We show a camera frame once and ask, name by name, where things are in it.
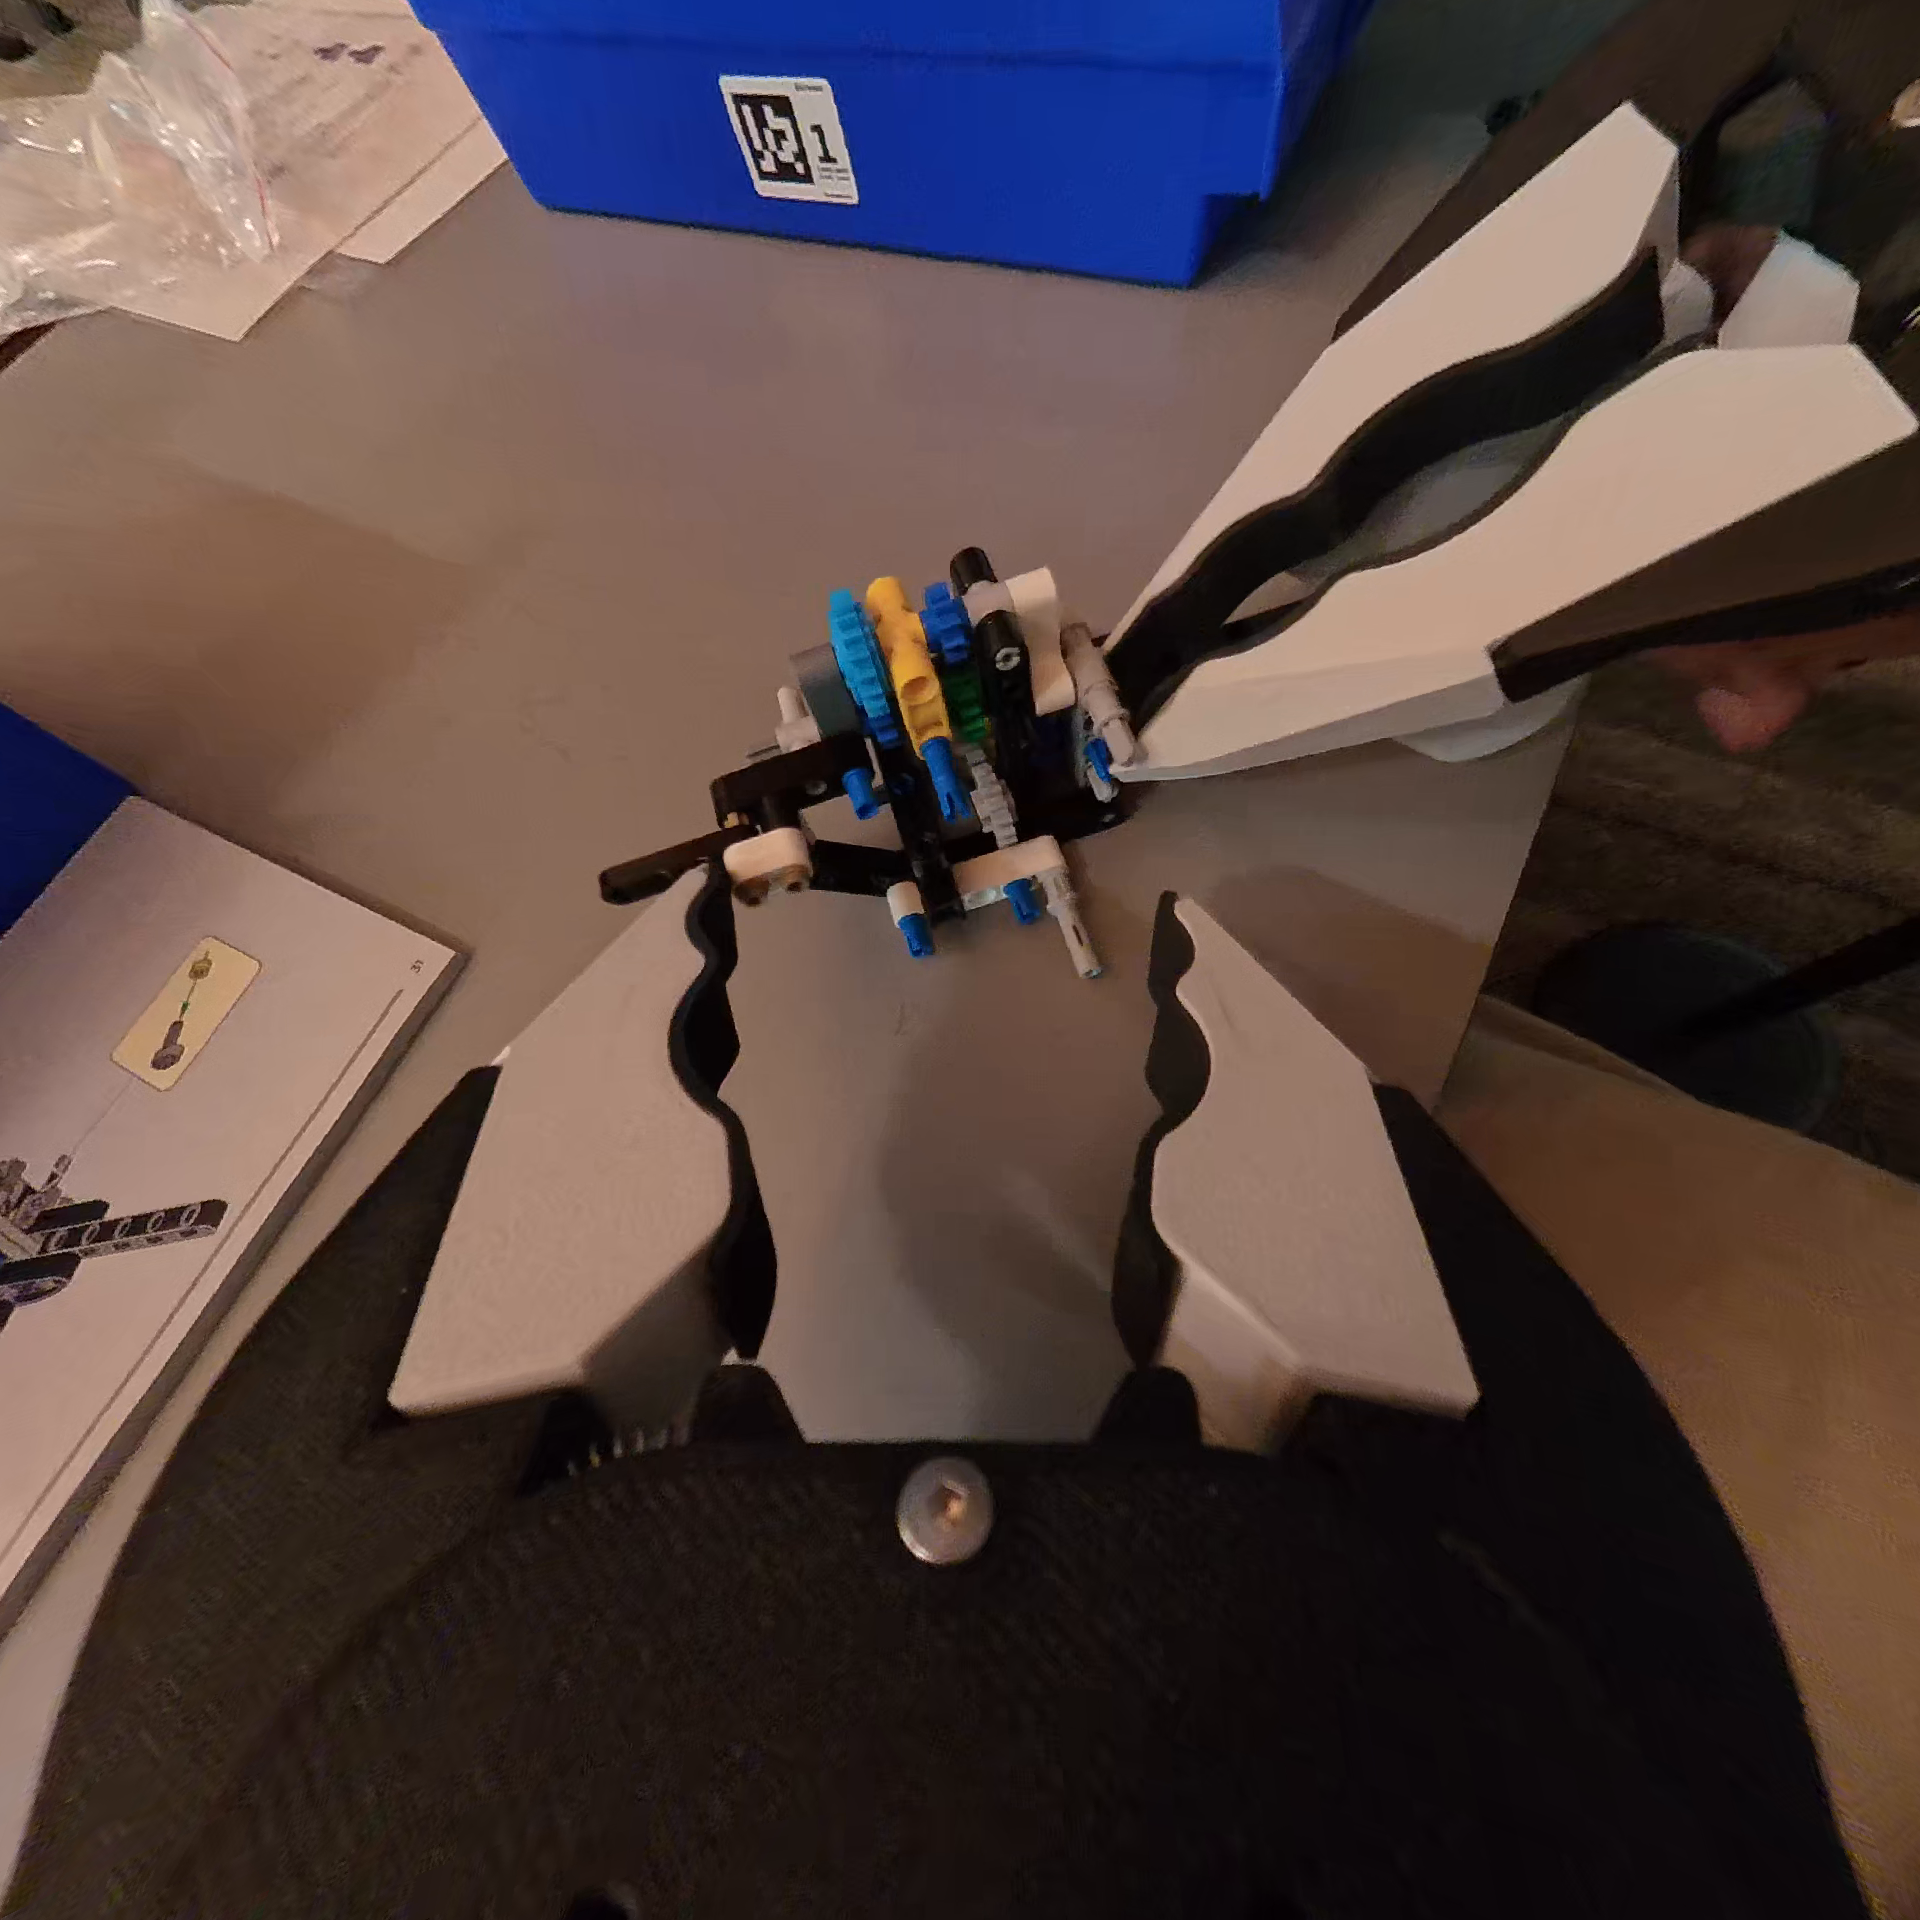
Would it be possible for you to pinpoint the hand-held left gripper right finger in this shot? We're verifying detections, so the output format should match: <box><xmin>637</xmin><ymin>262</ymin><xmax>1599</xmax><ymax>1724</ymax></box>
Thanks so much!
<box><xmin>1112</xmin><ymin>887</ymin><xmax>1481</xmax><ymax>1451</ymax></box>

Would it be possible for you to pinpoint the person's right hand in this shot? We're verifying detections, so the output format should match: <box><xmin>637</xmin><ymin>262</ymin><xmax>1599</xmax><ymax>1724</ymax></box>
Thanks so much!
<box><xmin>1648</xmin><ymin>630</ymin><xmax>1824</xmax><ymax>754</ymax></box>

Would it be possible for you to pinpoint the multicoloured lego gear model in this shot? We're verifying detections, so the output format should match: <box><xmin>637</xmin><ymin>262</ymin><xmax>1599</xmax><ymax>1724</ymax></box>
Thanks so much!
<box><xmin>599</xmin><ymin>547</ymin><xmax>1143</xmax><ymax>982</ymax></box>

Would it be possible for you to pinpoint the blue storage bin with tag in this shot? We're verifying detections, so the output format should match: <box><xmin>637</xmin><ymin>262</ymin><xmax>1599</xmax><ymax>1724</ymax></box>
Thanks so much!
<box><xmin>0</xmin><ymin>702</ymin><xmax>137</xmax><ymax>940</ymax></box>
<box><xmin>405</xmin><ymin>0</ymin><xmax>1375</xmax><ymax>291</ymax></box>

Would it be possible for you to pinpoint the grey lego instruction booklet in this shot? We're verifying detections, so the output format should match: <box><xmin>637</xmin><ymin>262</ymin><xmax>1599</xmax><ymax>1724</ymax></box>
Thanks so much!
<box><xmin>0</xmin><ymin>793</ymin><xmax>471</xmax><ymax>1636</ymax></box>

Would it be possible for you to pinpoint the clear plastic bag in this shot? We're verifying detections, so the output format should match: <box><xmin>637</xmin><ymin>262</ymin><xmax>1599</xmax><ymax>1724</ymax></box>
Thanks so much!
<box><xmin>0</xmin><ymin>0</ymin><xmax>279</xmax><ymax>338</ymax></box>

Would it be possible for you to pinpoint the black round-based stand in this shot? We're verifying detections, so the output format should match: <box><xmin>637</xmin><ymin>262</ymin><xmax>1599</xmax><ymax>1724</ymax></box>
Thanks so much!
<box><xmin>1538</xmin><ymin>914</ymin><xmax>1920</xmax><ymax>1156</ymax></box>

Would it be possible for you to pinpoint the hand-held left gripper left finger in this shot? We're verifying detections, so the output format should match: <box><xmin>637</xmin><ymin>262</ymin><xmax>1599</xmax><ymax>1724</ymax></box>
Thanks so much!
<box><xmin>387</xmin><ymin>869</ymin><xmax>780</xmax><ymax>1448</ymax></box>

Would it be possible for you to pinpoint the person's leg in tan trousers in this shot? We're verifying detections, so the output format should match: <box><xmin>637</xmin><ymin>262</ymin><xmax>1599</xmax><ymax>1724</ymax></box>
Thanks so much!
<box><xmin>1432</xmin><ymin>988</ymin><xmax>1920</xmax><ymax>1920</ymax></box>

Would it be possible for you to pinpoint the white printed paper sheet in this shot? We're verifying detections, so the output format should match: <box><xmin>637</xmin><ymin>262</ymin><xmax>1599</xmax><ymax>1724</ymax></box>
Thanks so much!
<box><xmin>110</xmin><ymin>0</ymin><xmax>509</xmax><ymax>342</ymax></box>

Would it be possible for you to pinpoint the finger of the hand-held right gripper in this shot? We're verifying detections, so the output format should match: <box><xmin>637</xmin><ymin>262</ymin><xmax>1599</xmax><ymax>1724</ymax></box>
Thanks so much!
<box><xmin>1101</xmin><ymin>101</ymin><xmax>1683</xmax><ymax>740</ymax></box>
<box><xmin>1124</xmin><ymin>342</ymin><xmax>1920</xmax><ymax>782</ymax></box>

